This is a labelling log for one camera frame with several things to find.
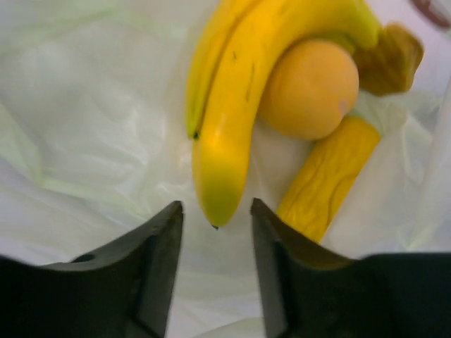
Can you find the yellow fake banana bunch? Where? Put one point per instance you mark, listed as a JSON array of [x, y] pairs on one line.
[[233, 59]]

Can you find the orange fake round fruit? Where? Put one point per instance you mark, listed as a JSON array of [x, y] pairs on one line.
[[310, 90]]

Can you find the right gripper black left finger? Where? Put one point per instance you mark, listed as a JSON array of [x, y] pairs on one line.
[[121, 289]]

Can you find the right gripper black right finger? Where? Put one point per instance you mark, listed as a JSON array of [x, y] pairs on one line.
[[309, 291]]

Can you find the yellow fake corn piece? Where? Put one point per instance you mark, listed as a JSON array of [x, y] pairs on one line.
[[326, 177]]

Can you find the light green plastic bag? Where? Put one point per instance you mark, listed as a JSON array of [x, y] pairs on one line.
[[93, 144]]

